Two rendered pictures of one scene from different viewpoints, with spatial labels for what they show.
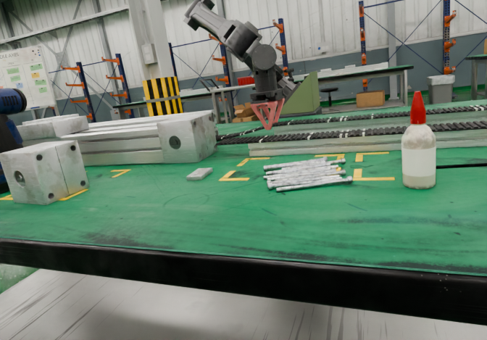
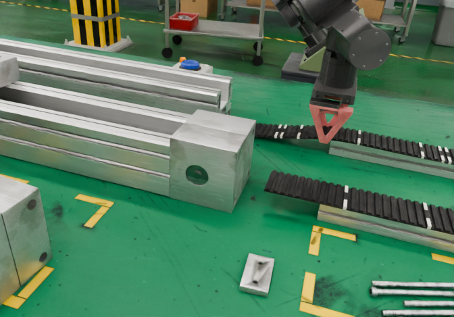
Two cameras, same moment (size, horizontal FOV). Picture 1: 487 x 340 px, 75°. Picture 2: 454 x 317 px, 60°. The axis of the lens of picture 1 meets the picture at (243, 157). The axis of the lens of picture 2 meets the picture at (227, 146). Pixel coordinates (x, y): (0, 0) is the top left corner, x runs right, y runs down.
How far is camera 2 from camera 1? 36 cm
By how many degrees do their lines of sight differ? 17
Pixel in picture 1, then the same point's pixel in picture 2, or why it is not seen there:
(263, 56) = (368, 49)
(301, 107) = not seen: hidden behind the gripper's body
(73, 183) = (28, 263)
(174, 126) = (203, 153)
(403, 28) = not seen: outside the picture
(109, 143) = (70, 140)
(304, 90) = not seen: hidden behind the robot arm
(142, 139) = (136, 153)
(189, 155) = (218, 200)
